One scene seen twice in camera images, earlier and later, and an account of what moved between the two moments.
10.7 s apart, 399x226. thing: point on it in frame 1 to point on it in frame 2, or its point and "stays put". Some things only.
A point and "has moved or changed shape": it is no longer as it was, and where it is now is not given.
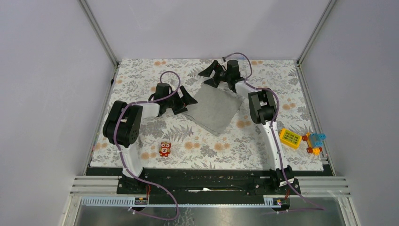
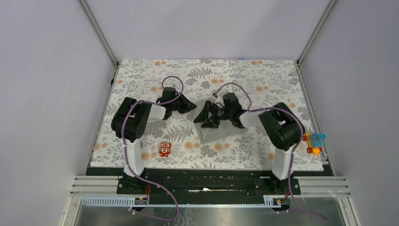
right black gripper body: x=225 y=76 to x=224 y=113
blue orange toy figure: x=315 y=141 stays put
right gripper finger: x=213 y=81 to x=209 y=125
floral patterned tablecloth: x=207 y=113 stays put
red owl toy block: x=165 y=149 stays put
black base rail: x=209 y=183 stays put
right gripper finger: x=214 y=66 to x=203 y=116
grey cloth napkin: x=216 y=108 has moved or changed shape
